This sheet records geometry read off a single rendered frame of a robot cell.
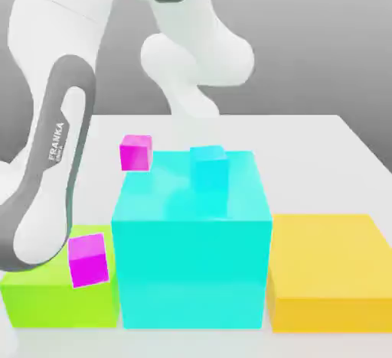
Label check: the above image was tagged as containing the large green box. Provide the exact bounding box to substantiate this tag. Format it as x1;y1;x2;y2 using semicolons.
0;224;121;329

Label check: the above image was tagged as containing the large yellow box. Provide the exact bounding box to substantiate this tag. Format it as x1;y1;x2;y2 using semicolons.
266;213;392;334

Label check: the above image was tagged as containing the small cyan cube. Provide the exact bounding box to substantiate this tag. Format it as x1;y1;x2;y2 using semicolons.
188;145;230;194

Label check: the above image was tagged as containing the large cyan box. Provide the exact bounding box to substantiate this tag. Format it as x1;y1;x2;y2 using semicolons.
110;150;273;330

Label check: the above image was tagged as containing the small magenta cube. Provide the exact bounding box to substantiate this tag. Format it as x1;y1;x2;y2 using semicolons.
67;233;110;289
119;133;153;172

